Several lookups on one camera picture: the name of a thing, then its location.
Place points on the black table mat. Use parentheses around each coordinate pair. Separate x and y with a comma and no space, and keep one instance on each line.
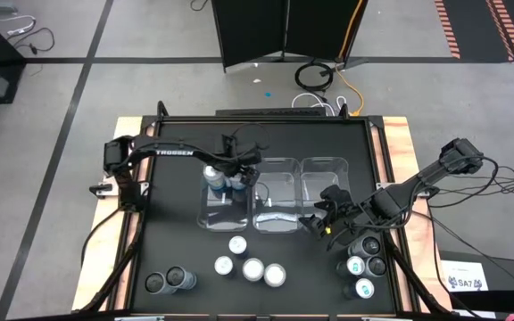
(185,249)

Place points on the black box under label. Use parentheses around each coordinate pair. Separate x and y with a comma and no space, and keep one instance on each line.
(507,276)

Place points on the black mat with orange stripes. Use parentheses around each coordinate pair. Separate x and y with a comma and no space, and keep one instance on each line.
(475,27)

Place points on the clear plastic bin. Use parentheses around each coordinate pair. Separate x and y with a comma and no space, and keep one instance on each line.
(221,218)
(319,178)
(279,196)

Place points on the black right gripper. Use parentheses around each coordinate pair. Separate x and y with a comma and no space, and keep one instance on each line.
(337,207)

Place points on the blue white Spindrift can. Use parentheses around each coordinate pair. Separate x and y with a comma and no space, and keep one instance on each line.
(235,183)
(253,269)
(275,275)
(211,173)

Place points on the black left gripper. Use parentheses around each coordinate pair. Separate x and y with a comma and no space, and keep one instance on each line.
(239,162)

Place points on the black folding screen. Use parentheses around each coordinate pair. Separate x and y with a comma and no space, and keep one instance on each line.
(248,31)

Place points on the black table frame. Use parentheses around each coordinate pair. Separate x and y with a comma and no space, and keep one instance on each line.
(284,118)

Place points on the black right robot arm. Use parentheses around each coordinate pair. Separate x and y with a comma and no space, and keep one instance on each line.
(417,183)

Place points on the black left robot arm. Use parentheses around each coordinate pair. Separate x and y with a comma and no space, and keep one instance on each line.
(145,145)

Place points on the white SA7 paper label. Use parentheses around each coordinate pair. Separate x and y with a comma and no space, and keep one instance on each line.
(464,274)

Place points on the silver metal bracket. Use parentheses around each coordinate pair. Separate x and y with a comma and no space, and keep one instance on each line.
(386,318)
(138,318)

